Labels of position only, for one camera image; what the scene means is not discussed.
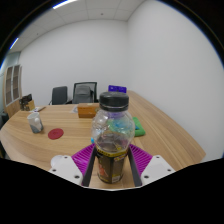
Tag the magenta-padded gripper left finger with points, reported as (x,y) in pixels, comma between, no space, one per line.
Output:
(83,160)

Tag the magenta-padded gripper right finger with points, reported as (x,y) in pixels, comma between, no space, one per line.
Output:
(141,160)

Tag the clear bottle with black cap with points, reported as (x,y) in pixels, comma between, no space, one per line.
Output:
(112,133)

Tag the flat round red coaster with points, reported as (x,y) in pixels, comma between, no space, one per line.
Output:
(55,133)

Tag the orange-brown box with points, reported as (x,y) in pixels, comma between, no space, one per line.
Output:
(86,110)

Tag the wooden side desk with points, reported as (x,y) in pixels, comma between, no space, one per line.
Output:
(135,100)

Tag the white and grey mug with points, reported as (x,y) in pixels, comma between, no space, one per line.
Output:
(35,122)

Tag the grey mesh-back office chair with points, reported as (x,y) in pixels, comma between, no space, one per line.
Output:
(82,93)

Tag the green and white leaflet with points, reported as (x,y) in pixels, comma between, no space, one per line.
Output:
(39,108)

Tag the black office chair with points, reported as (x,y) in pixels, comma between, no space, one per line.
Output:
(59,95)

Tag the tan cardboard box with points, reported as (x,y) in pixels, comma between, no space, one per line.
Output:
(31,106)

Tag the purple standing card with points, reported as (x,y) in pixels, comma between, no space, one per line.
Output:
(117,88)

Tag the dark brown box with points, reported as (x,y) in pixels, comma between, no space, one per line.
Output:
(25,100)

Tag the wooden cabinet with glass doors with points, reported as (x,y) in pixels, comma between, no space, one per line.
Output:
(12,90)

